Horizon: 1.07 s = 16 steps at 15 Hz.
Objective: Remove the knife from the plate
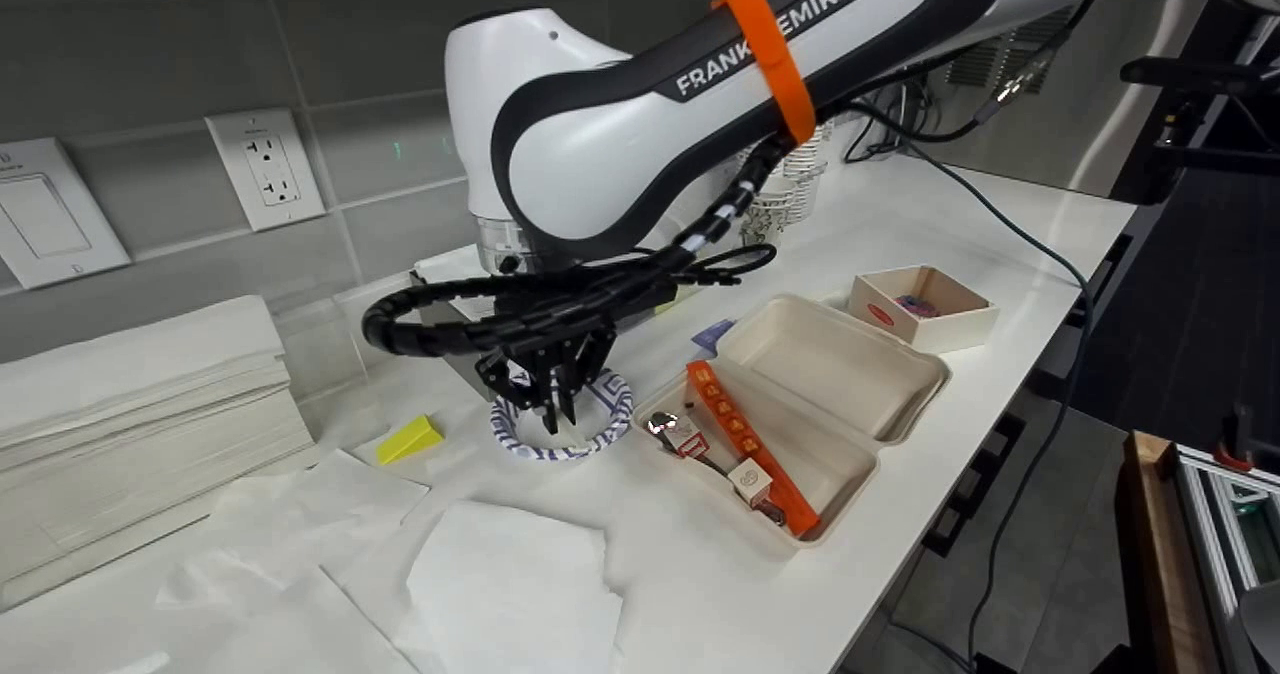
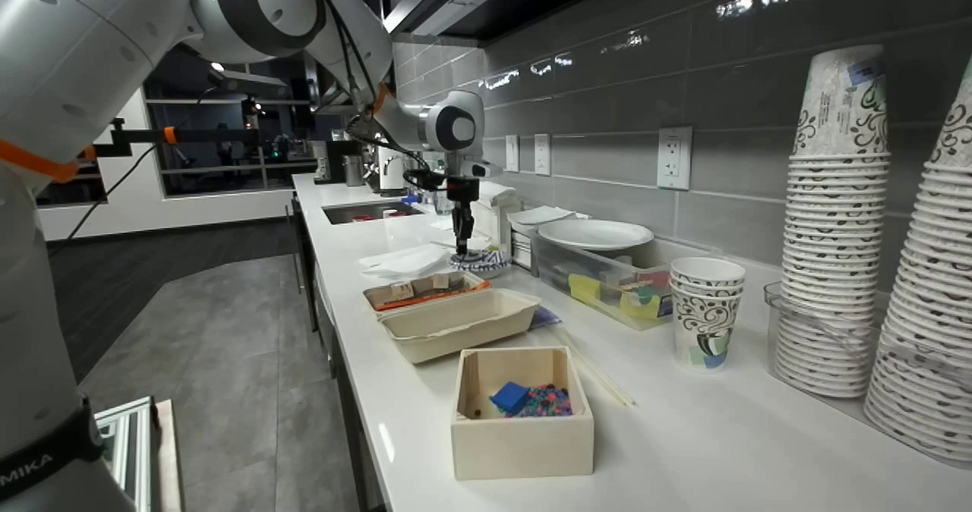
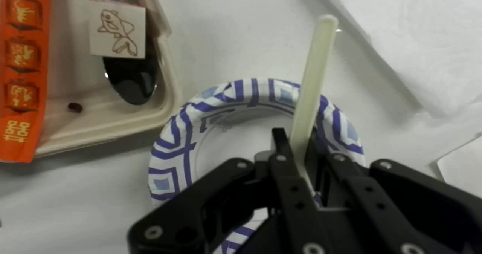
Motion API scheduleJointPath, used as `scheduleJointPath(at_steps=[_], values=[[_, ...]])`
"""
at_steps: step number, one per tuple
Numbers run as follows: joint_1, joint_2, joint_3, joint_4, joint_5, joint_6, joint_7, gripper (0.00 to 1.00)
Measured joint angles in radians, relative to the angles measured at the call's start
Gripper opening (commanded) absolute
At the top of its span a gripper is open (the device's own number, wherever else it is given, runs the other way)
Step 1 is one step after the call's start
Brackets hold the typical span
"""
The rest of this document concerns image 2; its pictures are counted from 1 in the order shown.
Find black appliance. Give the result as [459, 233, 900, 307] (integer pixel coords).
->
[313, 139, 364, 186]

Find short stack of paper cups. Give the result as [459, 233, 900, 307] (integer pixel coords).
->
[669, 256, 747, 374]

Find clear plastic bin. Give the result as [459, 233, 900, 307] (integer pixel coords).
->
[531, 227, 716, 332]

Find stack of white napkins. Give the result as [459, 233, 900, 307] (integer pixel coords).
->
[358, 243, 457, 280]

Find heap of colourful beads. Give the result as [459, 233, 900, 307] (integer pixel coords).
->
[515, 384, 575, 419]

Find tall stack of paper cups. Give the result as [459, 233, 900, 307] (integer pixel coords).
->
[774, 44, 894, 400]
[863, 55, 972, 469]

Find empty beige pulp tray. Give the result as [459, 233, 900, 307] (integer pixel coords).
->
[379, 287, 542, 365]

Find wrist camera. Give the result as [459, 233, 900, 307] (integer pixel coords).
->
[402, 168, 450, 192]

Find heap of colourful packets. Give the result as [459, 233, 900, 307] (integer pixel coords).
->
[566, 267, 674, 321]

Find blue block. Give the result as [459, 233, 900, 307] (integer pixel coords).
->
[489, 381, 533, 416]

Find bundle of stir sticks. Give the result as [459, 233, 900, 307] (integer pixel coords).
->
[557, 328, 639, 409]

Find sink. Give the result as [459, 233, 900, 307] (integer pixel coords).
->
[321, 200, 425, 226]

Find square wooden box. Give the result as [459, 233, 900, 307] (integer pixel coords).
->
[450, 346, 595, 482]

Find white wall socket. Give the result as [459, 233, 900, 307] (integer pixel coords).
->
[656, 125, 694, 191]

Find window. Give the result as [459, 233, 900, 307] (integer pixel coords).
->
[35, 41, 358, 209]

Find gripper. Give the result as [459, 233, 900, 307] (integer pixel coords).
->
[447, 176, 481, 259]

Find camera on mount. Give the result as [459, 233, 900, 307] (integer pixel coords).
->
[79, 67, 292, 161]

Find black cable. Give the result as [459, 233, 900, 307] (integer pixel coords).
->
[65, 141, 162, 241]

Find beige tray with orange rim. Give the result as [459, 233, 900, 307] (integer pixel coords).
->
[362, 270, 493, 321]

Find white coffee machine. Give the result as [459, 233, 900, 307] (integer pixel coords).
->
[375, 143, 412, 195]

